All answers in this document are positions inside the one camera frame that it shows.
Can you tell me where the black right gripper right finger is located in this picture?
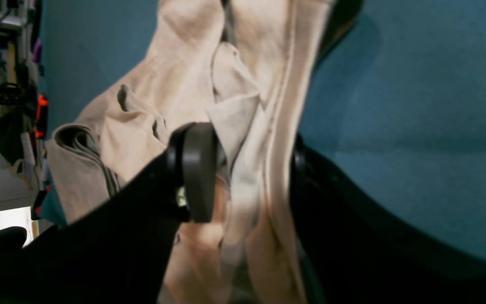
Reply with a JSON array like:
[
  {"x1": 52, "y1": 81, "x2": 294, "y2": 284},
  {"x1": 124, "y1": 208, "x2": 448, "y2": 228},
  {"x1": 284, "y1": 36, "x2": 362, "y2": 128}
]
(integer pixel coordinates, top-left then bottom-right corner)
[{"x1": 290, "y1": 136, "x2": 486, "y2": 304}]

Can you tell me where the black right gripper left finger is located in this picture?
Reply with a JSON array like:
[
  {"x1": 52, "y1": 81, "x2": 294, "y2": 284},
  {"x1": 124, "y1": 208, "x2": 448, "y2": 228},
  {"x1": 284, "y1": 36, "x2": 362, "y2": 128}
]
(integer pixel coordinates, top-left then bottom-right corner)
[{"x1": 0, "y1": 122, "x2": 218, "y2": 304}]

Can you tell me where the beige T-shirt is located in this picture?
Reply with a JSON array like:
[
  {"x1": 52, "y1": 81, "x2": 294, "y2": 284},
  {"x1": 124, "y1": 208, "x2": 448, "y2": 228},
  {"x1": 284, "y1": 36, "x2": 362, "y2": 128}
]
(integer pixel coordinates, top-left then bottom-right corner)
[{"x1": 47, "y1": 0, "x2": 337, "y2": 304}]

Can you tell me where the orange black utility knife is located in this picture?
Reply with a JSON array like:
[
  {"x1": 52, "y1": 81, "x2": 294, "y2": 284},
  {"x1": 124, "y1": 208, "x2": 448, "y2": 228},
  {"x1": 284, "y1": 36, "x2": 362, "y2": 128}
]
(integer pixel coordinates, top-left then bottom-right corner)
[{"x1": 34, "y1": 95, "x2": 49, "y2": 139}]

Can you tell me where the blue table cloth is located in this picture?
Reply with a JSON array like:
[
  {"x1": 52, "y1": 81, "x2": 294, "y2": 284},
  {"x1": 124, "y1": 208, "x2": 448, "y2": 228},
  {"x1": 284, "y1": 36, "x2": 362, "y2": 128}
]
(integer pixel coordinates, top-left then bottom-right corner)
[{"x1": 41, "y1": 0, "x2": 486, "y2": 260}]

